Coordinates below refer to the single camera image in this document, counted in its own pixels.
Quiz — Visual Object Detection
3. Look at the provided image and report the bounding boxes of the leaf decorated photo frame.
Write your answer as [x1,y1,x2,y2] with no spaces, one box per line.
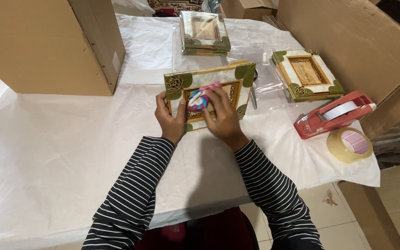
[163,60,257,132]

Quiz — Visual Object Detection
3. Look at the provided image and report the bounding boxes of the crumpled tape scrap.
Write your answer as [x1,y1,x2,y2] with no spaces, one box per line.
[322,190,339,207]

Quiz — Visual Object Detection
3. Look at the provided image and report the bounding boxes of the large closed cardboard box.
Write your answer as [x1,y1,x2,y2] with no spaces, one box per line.
[0,0,126,97]

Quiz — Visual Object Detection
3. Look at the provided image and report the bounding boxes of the small cardboard box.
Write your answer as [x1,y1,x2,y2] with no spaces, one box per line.
[219,0,279,20]

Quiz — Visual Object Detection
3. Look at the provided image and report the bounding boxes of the large open cardboard box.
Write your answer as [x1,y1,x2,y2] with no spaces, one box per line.
[277,0,400,140]

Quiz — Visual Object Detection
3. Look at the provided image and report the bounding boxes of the scissors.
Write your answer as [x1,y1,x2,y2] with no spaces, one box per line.
[250,69,258,110]

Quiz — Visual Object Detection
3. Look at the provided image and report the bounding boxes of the white paper table cover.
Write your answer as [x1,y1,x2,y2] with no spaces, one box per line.
[0,14,381,250]

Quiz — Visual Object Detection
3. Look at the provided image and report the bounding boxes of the clear plastic bags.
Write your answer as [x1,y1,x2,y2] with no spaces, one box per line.
[172,26,312,113]

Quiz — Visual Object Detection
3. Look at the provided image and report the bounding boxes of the pink blue cleaning cloth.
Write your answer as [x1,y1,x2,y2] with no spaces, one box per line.
[187,82,223,112]

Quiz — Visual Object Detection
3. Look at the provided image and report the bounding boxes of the person's left hand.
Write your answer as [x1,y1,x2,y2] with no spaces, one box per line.
[154,91,187,145]

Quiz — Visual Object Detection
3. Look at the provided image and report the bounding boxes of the stack of wrapped photo frames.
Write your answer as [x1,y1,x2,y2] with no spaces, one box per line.
[179,11,231,56]

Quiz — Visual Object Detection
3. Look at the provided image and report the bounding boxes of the person's right hand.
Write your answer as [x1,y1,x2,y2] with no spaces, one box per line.
[202,85,250,153]

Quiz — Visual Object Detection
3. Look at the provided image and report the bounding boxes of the flat cardboard sheet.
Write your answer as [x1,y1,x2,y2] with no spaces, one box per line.
[338,165,400,250]

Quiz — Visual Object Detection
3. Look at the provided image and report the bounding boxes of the patterned rug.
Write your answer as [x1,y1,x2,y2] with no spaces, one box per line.
[147,0,206,13]

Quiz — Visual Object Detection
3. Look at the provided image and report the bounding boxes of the stack of unwrapped photo frames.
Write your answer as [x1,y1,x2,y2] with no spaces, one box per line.
[270,49,345,102]

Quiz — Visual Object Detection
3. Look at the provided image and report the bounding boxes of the clear packing tape roll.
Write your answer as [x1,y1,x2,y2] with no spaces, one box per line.
[326,127,373,164]

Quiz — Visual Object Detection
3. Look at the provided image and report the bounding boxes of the red tape dispenser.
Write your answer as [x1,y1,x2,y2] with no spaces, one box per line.
[293,91,377,140]

